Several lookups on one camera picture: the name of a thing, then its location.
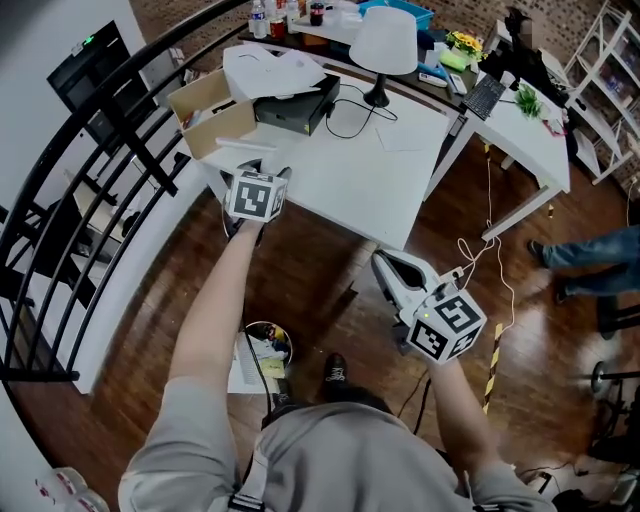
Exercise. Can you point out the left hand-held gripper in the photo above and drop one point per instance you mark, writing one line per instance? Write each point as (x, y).
(255, 197)

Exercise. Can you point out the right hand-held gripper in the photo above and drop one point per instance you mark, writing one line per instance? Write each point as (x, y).
(445, 325)

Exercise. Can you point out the round metal waste bin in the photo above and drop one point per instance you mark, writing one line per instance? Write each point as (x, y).
(257, 329)

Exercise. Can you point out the person's left forearm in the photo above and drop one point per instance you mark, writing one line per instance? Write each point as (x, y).
(215, 300)

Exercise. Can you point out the person's right forearm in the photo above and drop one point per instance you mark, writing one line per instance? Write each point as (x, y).
(460, 415)

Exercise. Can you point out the pile of colourful trash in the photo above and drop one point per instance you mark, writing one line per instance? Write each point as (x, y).
(275, 345)

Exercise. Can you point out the flat black box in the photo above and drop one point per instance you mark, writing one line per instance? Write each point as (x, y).
(295, 112)

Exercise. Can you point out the open cardboard box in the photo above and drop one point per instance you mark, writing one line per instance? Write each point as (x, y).
(220, 120)

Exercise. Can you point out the white table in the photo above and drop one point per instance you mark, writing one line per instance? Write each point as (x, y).
(525, 145)
(350, 175)

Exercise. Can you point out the white paper sheets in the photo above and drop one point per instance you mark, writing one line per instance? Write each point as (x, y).
(270, 70)

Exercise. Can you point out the black metal railing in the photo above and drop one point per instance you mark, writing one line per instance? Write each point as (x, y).
(150, 160)

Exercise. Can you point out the yellow black hazard tape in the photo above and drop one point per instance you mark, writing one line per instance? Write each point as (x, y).
(492, 370)

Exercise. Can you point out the person's right black shoe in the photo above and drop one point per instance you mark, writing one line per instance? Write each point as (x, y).
(335, 372)

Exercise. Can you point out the person's black shoe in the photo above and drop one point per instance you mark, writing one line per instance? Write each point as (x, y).
(281, 400)
(335, 372)

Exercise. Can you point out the person's black trousers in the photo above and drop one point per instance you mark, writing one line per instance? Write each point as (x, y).
(360, 405)

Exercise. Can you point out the red drink bottle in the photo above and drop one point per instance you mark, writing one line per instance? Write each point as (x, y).
(277, 25)

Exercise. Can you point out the small clear water bottle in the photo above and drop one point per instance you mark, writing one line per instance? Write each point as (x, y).
(258, 20)

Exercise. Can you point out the dark cola bottle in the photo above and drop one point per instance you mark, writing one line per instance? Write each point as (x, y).
(316, 14)

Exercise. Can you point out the yellow paper scrap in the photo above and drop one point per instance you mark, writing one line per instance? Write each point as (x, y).
(274, 369)

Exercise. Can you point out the white table lamp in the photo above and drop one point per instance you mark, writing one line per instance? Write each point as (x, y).
(382, 40)

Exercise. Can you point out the person's left black shoe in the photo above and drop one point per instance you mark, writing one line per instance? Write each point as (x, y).
(281, 400)

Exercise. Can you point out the white remote control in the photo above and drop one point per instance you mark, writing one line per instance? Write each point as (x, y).
(457, 84)
(432, 79)

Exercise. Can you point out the person's grey shirt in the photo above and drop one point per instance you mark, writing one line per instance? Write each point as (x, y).
(350, 465)

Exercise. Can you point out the black keyboard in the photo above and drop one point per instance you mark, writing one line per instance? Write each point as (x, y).
(484, 97)

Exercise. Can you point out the black cabinet with green light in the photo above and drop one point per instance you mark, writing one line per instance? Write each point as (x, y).
(90, 75)

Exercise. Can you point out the blue tray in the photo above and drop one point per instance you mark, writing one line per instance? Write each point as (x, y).
(400, 12)

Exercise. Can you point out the small green plant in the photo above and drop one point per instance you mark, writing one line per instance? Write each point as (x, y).
(530, 102)

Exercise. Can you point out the yellow flowers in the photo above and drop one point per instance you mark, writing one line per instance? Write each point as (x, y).
(466, 45)

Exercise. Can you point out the black equipment stand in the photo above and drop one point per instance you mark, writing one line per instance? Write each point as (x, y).
(615, 400)

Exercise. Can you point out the white metal shelf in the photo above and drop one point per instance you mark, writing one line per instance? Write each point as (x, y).
(605, 100)

